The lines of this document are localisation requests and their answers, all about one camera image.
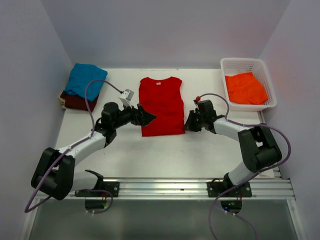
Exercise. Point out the folded beige t shirt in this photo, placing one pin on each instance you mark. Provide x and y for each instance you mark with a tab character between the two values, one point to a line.
62	100

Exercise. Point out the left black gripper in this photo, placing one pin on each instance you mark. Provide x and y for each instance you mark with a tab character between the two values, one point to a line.
139	116

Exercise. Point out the folded maroon t shirt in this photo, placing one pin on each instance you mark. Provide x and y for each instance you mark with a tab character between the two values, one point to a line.
75	102

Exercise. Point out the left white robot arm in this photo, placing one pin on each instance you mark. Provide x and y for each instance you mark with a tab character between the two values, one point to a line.
55	173

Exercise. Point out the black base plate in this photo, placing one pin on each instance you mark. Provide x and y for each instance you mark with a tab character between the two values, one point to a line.
215	188
112	188

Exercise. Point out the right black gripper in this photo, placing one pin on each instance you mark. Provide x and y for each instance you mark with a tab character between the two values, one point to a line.
189	125

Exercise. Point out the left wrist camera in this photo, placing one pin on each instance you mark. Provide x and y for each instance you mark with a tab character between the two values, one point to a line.
126	97

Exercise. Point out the orange t shirt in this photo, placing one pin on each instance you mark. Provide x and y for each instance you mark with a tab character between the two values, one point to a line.
245	89

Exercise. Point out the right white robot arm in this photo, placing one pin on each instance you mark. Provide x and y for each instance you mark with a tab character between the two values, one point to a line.
258	146

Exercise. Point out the aluminium rail frame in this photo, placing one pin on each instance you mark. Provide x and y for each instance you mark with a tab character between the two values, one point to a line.
173	165

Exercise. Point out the white plastic basket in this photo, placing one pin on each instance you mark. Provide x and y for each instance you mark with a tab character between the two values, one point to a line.
231	66

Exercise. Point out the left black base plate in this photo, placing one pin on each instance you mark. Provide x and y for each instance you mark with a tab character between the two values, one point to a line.
112	188

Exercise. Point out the red t shirt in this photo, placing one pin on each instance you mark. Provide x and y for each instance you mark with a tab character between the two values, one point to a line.
163	99

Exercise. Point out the folded blue t shirt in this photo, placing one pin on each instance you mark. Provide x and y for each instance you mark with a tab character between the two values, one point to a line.
80	76

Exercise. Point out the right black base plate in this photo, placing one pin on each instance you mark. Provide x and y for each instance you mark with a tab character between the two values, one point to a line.
215	188

